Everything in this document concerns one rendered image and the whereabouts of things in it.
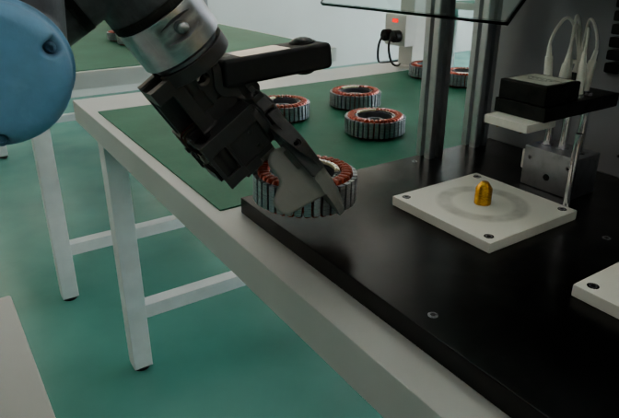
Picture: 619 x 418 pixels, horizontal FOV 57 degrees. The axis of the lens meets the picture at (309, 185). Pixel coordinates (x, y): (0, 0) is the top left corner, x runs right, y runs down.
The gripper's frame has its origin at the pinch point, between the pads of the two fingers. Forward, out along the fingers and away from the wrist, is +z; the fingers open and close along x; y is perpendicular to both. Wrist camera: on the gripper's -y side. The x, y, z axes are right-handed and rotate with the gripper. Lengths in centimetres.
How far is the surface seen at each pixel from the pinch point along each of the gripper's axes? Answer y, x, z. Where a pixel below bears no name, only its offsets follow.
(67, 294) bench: 53, -129, 60
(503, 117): -22.0, 6.6, 7.6
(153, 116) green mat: 1, -65, 8
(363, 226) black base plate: -1.7, 2.7, 7.4
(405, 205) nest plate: -7.7, 2.3, 10.5
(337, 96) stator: -30, -49, 25
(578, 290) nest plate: -7.8, 24.7, 10.4
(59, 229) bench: 39, -129, 41
